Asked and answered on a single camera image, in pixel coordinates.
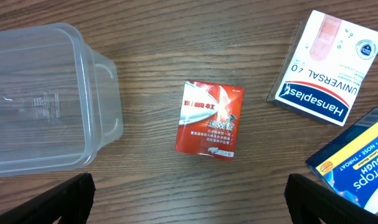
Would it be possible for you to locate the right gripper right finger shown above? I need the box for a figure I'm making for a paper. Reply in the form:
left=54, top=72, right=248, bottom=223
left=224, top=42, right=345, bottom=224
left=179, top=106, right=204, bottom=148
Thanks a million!
left=284, top=174, right=378, bottom=224

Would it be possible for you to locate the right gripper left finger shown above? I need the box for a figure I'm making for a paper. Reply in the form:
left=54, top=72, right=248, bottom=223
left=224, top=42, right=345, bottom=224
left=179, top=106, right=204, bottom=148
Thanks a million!
left=0, top=172, right=96, bottom=224

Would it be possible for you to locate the blue VapoDrops box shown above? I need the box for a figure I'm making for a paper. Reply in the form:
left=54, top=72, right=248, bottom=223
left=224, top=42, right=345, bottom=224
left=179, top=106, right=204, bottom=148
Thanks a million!
left=306, top=107, right=378, bottom=214

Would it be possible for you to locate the red medicine box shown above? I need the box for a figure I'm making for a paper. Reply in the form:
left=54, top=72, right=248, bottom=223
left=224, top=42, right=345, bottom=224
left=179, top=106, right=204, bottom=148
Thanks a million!
left=175, top=80, right=244, bottom=161

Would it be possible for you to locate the white Hansaplast plaster box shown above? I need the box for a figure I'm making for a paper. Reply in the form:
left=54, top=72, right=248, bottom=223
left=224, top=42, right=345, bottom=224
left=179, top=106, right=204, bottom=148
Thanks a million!
left=267, top=10, right=378, bottom=126

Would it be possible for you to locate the clear plastic container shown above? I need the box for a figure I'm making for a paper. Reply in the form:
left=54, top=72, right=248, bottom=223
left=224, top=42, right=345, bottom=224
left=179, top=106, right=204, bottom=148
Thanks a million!
left=0, top=23, right=123, bottom=177

